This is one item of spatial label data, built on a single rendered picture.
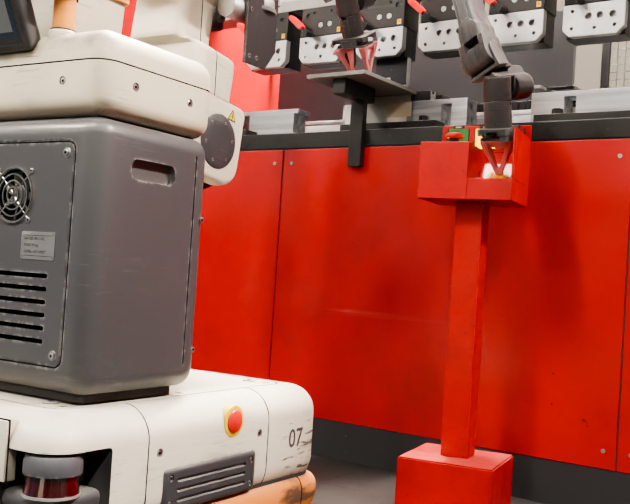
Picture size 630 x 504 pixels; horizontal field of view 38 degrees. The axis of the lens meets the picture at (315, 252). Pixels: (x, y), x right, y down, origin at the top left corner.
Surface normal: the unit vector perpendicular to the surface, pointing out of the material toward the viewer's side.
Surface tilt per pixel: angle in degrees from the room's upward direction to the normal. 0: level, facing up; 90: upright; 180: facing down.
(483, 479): 90
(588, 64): 90
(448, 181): 90
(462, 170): 90
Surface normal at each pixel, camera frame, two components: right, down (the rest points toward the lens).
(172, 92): 0.85, 0.04
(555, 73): -0.58, -0.06
